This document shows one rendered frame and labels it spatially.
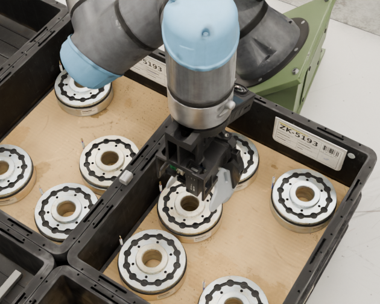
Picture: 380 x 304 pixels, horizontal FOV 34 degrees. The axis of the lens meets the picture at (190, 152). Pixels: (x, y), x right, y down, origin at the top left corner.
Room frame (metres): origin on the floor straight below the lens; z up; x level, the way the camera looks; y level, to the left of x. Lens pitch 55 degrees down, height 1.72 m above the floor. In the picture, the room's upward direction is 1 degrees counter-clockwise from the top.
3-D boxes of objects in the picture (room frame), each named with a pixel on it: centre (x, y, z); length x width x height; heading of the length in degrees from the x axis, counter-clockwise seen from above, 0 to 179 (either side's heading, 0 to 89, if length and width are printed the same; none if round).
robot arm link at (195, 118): (0.46, -0.02, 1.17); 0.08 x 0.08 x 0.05
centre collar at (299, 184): (0.51, -0.18, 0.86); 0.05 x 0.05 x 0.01
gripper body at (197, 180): (0.46, -0.01, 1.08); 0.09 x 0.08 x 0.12; 147
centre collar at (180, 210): (0.49, 0.00, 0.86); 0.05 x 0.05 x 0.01
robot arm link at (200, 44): (0.47, -0.01, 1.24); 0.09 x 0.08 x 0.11; 7
